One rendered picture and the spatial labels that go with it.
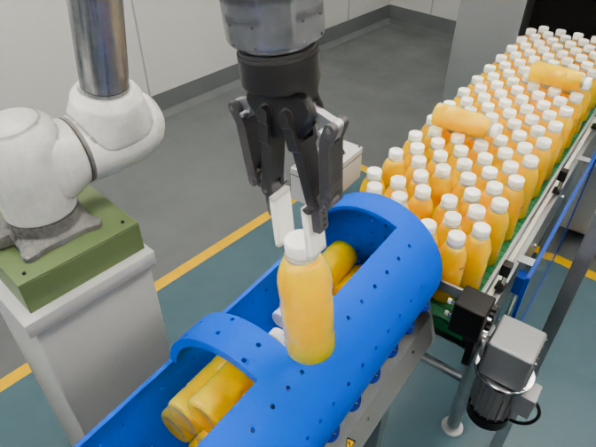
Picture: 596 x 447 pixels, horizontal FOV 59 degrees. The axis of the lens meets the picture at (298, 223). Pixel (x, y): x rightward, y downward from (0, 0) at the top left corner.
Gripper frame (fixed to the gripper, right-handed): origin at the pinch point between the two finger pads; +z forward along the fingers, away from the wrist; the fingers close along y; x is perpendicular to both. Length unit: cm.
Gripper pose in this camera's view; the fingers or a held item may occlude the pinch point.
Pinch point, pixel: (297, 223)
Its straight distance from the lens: 59.1
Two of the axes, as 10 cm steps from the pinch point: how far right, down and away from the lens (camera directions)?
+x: 6.0, -5.2, 6.1
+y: 7.9, 3.0, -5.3
